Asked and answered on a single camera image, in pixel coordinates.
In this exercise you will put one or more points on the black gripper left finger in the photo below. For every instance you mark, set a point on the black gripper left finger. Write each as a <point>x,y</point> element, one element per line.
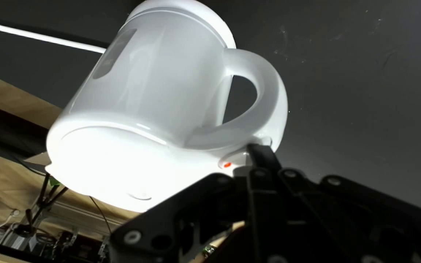
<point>171,224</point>

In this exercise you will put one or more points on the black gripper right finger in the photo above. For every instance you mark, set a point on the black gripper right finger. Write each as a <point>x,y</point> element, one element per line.
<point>366,220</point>

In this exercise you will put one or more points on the white electric kettle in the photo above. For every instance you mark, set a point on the white electric kettle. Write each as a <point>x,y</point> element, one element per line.
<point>161,107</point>

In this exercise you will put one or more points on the black tripod with green joint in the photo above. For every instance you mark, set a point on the black tripod with green joint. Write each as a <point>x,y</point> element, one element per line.
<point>44,195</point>

